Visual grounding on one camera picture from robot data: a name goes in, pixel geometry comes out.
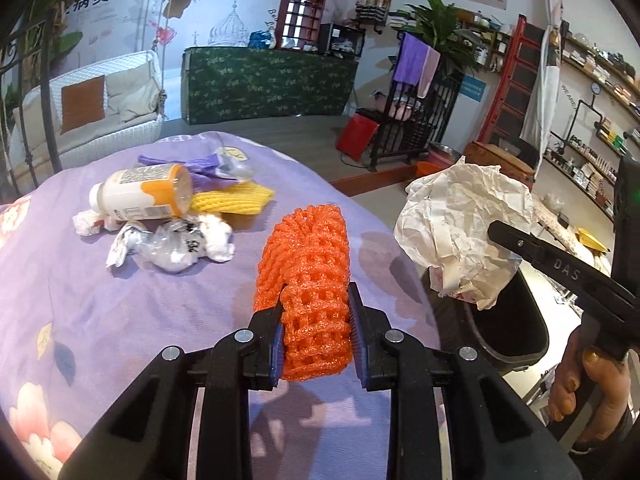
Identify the beige cushion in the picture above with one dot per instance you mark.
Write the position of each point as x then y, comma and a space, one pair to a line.
132, 97

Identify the pink basin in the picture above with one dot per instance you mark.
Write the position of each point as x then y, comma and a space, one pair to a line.
442, 154

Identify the white wrapper red label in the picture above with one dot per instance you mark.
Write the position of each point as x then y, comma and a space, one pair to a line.
87, 222

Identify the green patterned counter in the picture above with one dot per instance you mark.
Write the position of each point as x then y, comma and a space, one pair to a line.
265, 85

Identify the pink towel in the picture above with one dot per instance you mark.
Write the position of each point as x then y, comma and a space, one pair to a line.
429, 72

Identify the red bag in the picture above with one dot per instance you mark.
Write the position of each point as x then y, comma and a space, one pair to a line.
357, 137

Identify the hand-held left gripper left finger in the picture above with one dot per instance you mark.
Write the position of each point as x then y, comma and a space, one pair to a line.
276, 355

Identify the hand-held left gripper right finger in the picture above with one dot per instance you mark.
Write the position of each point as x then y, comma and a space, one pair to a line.
357, 345

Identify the black metal rack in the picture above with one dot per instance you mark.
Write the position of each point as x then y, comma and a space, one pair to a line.
400, 135

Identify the black iron bed frame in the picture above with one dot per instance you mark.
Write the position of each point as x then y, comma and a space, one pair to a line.
47, 110

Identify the purple towel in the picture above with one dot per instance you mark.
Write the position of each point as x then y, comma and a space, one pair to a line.
410, 60

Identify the black bin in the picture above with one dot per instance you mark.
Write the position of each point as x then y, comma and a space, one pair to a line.
515, 320

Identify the white bottle orange label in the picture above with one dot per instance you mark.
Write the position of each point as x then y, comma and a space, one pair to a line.
135, 190

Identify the blue sign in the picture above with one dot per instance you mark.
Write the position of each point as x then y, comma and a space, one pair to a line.
472, 88

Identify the purple plastic bag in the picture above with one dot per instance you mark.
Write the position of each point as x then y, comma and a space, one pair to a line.
200, 167

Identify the brown wooden box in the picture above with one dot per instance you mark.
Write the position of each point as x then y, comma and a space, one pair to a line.
495, 157

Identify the white wicker swing sofa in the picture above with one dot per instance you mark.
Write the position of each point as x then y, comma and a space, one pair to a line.
135, 135

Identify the red booth cabinet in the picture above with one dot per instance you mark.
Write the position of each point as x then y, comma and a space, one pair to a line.
305, 5

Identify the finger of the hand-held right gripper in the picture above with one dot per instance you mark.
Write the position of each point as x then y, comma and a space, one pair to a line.
550, 260

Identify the yellow foam fruit net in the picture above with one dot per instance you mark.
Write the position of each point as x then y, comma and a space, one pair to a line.
235, 200

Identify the white paper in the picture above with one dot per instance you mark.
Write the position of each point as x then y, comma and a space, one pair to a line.
450, 220

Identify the clear bag black print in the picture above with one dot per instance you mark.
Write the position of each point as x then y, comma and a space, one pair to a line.
175, 250

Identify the red ladder shelf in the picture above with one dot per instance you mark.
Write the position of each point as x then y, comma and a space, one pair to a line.
500, 100

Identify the person's right hand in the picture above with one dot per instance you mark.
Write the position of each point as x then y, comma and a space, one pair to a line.
602, 390

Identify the orange foam fruit net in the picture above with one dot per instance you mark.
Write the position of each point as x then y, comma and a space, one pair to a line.
305, 260

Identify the green potted plant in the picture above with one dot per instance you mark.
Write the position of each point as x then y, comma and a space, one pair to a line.
440, 25

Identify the wall shelves with products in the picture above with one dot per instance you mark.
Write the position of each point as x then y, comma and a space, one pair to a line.
595, 160

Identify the small shelf with bottles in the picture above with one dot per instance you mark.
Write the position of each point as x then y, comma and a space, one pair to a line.
371, 12

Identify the clear plastic wrapper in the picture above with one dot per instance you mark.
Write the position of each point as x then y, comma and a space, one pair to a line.
234, 160

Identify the blue bag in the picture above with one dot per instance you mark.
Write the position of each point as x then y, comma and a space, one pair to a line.
261, 40

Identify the black display case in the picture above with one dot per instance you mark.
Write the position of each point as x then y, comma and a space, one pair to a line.
342, 40

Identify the white hanging cloth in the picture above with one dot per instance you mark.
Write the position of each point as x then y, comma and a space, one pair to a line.
545, 90

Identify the orange cushion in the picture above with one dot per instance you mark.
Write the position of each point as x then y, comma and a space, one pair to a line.
82, 105

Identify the silver white wrapper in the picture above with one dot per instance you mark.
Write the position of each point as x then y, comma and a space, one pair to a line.
122, 245

